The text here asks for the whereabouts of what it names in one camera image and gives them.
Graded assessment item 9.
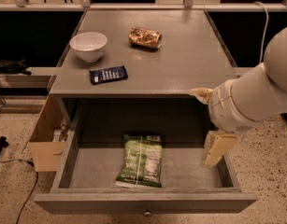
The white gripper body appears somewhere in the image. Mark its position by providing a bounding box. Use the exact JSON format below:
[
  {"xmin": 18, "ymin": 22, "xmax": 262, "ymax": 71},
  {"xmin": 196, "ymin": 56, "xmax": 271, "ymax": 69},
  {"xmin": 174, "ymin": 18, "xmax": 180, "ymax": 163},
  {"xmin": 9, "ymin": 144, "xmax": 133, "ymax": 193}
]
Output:
[{"xmin": 208, "ymin": 79, "xmax": 265, "ymax": 134}]

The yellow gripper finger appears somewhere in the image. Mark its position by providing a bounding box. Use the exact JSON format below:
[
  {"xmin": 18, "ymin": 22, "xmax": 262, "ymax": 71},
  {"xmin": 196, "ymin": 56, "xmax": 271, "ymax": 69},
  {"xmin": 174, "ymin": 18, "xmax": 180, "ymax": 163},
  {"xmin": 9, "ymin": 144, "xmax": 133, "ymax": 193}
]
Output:
[
  {"xmin": 189, "ymin": 88, "xmax": 213, "ymax": 105},
  {"xmin": 202, "ymin": 130, "xmax": 237, "ymax": 167}
]

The green jalapeno chip bag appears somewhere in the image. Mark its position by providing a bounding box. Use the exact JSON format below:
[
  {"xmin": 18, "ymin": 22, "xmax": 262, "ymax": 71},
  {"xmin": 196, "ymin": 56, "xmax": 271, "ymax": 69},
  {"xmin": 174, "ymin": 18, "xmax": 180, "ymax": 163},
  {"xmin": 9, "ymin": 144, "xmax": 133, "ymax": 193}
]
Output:
[{"xmin": 116, "ymin": 133, "xmax": 164, "ymax": 188}]

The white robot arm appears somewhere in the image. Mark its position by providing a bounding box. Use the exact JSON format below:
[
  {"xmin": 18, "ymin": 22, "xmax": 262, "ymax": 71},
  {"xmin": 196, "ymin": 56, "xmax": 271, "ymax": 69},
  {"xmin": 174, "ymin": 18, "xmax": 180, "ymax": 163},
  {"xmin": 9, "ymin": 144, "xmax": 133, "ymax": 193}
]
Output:
[{"xmin": 189, "ymin": 27, "xmax": 287, "ymax": 166}]

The round metal drawer knob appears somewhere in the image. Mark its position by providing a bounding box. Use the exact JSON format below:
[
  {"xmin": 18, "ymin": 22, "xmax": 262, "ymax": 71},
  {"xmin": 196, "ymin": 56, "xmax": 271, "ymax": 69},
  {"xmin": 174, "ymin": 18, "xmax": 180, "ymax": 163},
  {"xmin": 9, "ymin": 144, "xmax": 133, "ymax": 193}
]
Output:
[{"xmin": 143, "ymin": 209, "xmax": 152, "ymax": 217}]

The grey open top drawer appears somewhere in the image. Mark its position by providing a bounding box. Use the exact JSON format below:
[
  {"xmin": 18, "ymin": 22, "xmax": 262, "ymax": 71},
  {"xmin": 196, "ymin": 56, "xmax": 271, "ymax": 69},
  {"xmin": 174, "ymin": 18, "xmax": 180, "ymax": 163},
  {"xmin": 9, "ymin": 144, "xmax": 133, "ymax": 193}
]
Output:
[{"xmin": 35, "ymin": 105, "xmax": 257, "ymax": 215}]

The grey wooden cabinet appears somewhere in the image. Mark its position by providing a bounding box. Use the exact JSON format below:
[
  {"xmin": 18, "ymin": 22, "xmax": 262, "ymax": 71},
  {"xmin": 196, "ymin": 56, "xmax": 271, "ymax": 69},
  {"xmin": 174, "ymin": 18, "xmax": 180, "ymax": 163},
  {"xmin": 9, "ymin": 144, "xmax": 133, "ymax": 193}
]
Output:
[{"xmin": 50, "ymin": 10, "xmax": 232, "ymax": 133}]

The crushed gold soda can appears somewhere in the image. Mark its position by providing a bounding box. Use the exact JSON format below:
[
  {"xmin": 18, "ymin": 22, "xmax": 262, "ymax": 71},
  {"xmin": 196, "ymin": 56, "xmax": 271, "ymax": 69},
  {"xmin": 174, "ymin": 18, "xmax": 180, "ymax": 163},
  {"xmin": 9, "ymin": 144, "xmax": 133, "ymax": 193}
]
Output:
[{"xmin": 128, "ymin": 26, "xmax": 162, "ymax": 49}]

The dark blue snack packet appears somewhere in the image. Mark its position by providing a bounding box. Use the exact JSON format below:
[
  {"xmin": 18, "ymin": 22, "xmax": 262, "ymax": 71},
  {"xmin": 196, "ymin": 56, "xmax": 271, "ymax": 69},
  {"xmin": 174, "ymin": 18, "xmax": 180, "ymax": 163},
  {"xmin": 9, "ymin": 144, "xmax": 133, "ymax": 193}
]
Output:
[{"xmin": 89, "ymin": 66, "xmax": 128, "ymax": 85}]

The white ceramic bowl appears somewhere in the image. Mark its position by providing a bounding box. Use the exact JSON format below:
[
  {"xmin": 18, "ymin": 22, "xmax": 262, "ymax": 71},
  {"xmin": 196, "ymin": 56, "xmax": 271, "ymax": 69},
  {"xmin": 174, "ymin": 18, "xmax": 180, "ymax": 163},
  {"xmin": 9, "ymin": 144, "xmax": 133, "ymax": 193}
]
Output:
[{"xmin": 69, "ymin": 32, "xmax": 108, "ymax": 63}]

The brown cardboard box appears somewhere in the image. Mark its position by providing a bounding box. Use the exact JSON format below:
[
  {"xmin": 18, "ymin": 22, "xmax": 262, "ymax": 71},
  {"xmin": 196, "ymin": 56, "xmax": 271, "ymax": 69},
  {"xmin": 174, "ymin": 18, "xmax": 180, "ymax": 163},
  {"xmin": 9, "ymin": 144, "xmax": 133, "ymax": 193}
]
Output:
[{"xmin": 28, "ymin": 96, "xmax": 65, "ymax": 172}]

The black object on ledge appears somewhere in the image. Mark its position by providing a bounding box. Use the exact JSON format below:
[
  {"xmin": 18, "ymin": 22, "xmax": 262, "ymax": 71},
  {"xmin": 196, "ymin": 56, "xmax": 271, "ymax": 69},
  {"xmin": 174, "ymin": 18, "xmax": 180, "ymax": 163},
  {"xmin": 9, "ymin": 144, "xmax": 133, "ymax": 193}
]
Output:
[{"xmin": 0, "ymin": 59, "xmax": 32, "ymax": 76}]

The white hanging cable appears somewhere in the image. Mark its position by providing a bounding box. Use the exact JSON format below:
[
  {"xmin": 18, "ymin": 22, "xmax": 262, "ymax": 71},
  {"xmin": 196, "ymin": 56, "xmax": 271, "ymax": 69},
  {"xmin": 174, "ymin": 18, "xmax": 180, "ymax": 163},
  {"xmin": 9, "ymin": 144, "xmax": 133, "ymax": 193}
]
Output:
[{"xmin": 253, "ymin": 1, "xmax": 270, "ymax": 64}]

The black floor cable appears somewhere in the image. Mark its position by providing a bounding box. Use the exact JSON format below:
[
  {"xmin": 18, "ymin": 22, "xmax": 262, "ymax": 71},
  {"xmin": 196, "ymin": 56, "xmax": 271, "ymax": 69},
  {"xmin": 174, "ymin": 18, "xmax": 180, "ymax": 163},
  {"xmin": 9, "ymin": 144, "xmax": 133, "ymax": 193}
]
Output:
[{"xmin": 0, "ymin": 158, "xmax": 40, "ymax": 224}]

